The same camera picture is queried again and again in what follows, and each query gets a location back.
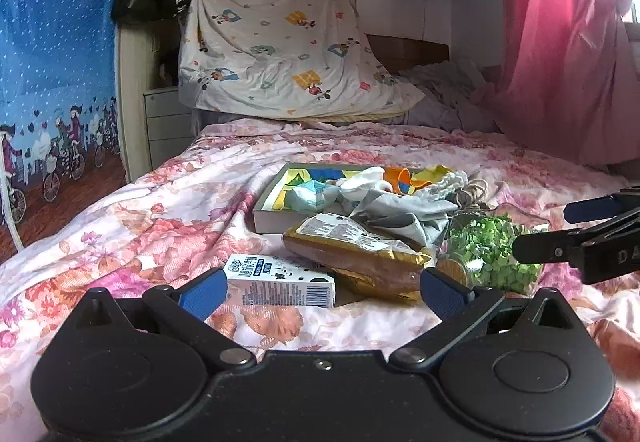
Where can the crumpled white bedding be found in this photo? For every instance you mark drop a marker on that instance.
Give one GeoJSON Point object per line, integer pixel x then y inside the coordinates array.
{"type": "Point", "coordinates": [445, 92]}

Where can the light blue printed cloth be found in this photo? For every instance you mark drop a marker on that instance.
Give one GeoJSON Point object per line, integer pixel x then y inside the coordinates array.
{"type": "Point", "coordinates": [312, 194]}

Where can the cartoon printed white sheet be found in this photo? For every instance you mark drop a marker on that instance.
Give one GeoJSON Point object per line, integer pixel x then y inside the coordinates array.
{"type": "Point", "coordinates": [280, 47]}

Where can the pink floral bedsheet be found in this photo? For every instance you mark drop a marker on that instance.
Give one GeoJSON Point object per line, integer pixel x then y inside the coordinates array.
{"type": "Point", "coordinates": [175, 202]}

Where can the jar of green paper stars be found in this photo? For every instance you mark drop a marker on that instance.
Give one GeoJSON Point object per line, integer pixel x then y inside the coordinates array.
{"type": "Point", "coordinates": [485, 247]}

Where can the shallow cardboard box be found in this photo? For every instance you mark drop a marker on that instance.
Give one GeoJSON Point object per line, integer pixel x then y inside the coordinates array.
{"type": "Point", "coordinates": [272, 222]}

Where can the grey cloth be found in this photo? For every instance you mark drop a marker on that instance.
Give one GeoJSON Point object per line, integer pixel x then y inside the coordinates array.
{"type": "Point", "coordinates": [400, 222]}

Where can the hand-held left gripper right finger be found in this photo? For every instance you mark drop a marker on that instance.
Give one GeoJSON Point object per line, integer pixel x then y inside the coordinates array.
{"type": "Point", "coordinates": [442, 293]}

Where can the gold snack packet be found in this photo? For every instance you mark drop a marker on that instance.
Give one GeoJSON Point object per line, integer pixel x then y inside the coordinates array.
{"type": "Point", "coordinates": [350, 252]}

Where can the orange plastic cup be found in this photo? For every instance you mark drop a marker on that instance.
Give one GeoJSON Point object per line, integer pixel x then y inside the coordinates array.
{"type": "Point", "coordinates": [402, 179]}

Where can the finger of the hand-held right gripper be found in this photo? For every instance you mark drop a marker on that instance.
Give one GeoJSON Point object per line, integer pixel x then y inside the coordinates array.
{"type": "Point", "coordinates": [592, 209]}
{"type": "Point", "coordinates": [545, 247]}

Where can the white satin cloth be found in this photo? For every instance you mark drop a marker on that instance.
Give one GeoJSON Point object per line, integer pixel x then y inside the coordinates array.
{"type": "Point", "coordinates": [365, 179]}

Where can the yellow cloth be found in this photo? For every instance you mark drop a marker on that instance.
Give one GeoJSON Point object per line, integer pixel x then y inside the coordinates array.
{"type": "Point", "coordinates": [435, 172]}

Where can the white drawer cabinet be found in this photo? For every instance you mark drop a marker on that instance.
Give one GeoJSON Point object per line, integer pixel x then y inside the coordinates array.
{"type": "Point", "coordinates": [160, 117]}

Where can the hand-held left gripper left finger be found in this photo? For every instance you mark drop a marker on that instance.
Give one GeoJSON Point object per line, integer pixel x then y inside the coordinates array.
{"type": "Point", "coordinates": [202, 293]}

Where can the twine bundle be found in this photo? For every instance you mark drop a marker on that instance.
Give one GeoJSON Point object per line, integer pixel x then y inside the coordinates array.
{"type": "Point", "coordinates": [474, 194]}

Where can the white quilted cloth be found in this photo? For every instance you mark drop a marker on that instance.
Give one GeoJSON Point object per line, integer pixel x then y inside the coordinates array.
{"type": "Point", "coordinates": [450, 185]}

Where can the pink curtain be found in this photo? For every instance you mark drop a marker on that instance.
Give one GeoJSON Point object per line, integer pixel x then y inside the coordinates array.
{"type": "Point", "coordinates": [560, 47]}

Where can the wooden headboard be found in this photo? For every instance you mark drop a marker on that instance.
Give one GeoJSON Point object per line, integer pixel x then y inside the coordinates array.
{"type": "Point", "coordinates": [410, 52]}

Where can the white and blue carton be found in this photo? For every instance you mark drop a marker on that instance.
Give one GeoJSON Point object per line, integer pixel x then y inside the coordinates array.
{"type": "Point", "coordinates": [280, 284]}

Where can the blue printed bed tent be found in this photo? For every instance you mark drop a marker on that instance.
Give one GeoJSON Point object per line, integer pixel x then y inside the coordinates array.
{"type": "Point", "coordinates": [50, 22]}

